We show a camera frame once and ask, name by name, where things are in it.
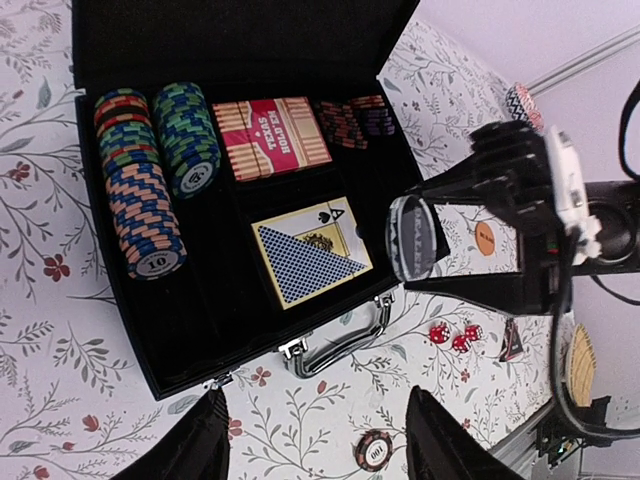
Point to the red black chip stack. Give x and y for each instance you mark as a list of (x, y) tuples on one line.
[(339, 124)]

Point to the multicolour poker chip stack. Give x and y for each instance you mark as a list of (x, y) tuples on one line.
[(138, 197)]

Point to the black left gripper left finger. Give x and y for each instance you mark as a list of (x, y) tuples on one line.
[(196, 447)]

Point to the floral patterned table mat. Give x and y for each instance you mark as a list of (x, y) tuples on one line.
[(74, 403)]

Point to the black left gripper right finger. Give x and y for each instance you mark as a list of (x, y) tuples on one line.
[(438, 447)]

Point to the right aluminium frame post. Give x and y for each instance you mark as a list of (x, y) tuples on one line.
[(585, 61)]

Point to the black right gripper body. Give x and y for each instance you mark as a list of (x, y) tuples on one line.
[(539, 232)]

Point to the purple chip stack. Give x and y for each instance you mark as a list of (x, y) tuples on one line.
[(373, 115)]

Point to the clear acrylic dealer button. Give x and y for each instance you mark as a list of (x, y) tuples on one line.
[(411, 240)]

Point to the red die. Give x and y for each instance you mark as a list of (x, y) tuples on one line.
[(439, 334), (473, 332), (461, 344)]

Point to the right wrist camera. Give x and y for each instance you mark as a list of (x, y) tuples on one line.
[(571, 203)]

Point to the orange round blind button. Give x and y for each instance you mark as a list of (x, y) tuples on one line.
[(485, 239)]

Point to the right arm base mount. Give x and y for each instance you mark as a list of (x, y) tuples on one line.
[(558, 442)]

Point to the green poker chip stack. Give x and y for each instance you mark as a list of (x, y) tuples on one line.
[(187, 138)]

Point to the blue-backed playing card deck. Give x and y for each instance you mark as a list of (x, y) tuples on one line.
[(312, 250)]

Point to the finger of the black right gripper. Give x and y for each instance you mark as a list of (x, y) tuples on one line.
[(493, 188), (503, 292)]

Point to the black red triangular button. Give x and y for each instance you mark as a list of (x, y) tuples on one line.
[(511, 344)]

